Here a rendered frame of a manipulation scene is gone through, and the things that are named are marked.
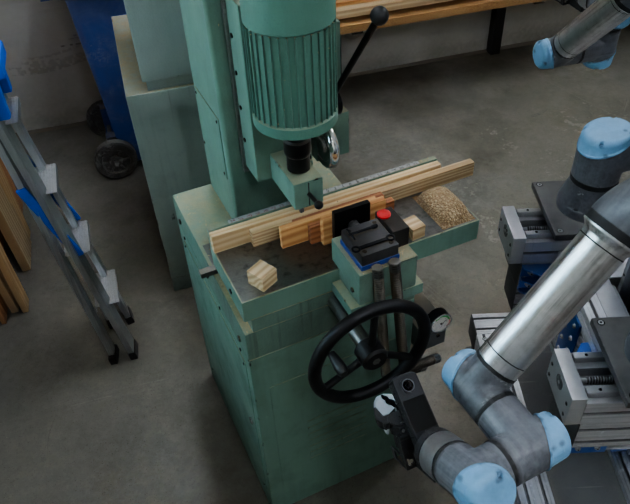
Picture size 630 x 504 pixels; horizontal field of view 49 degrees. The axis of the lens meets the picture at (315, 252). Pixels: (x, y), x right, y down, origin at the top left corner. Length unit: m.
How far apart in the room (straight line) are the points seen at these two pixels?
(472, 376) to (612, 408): 0.51
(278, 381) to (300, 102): 0.70
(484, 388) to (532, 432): 0.10
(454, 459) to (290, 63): 0.73
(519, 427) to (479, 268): 1.83
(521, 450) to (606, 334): 0.58
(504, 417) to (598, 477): 1.04
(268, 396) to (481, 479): 0.83
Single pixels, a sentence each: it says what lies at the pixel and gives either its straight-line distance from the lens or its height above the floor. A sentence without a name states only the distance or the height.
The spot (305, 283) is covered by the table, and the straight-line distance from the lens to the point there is 1.50.
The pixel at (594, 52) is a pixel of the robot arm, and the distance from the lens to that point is 1.96.
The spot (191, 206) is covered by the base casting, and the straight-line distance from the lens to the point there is 1.90.
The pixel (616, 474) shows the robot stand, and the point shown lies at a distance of 2.13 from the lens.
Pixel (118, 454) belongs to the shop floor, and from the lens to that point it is 2.40.
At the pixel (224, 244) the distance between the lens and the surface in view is 1.58.
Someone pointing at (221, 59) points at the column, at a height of 1.27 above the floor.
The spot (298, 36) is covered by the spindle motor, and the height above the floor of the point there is 1.41.
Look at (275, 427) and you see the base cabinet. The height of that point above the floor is 0.42.
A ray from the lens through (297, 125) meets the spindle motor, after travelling 1.36.
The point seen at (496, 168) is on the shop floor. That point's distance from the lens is 3.43.
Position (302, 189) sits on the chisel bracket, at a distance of 1.49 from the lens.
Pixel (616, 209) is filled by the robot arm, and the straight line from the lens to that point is 1.05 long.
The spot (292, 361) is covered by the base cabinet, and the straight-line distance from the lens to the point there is 1.67.
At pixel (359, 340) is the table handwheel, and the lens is 1.48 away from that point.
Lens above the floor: 1.95
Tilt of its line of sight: 42 degrees down
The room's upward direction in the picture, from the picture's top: 3 degrees counter-clockwise
